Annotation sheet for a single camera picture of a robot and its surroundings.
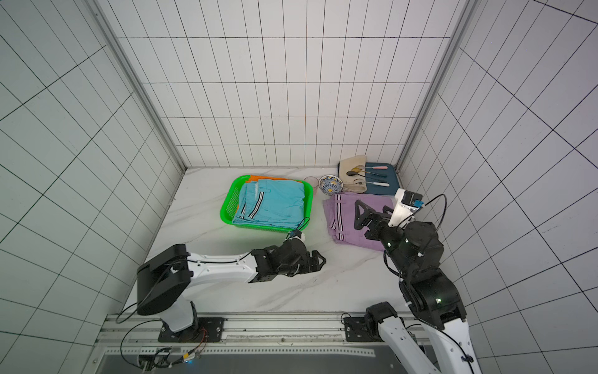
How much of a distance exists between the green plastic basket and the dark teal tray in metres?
0.32

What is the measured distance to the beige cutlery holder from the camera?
1.10 meters

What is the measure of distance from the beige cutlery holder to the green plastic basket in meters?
0.20

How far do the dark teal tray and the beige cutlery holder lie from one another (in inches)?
1.1

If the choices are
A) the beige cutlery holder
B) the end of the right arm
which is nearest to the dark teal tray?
the beige cutlery holder

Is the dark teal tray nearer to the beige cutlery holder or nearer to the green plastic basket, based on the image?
the beige cutlery holder

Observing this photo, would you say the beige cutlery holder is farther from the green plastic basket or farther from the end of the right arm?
the end of the right arm

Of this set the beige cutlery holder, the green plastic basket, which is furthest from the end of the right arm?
the beige cutlery holder

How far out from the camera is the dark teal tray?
3.76 feet

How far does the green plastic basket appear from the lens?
0.89 m
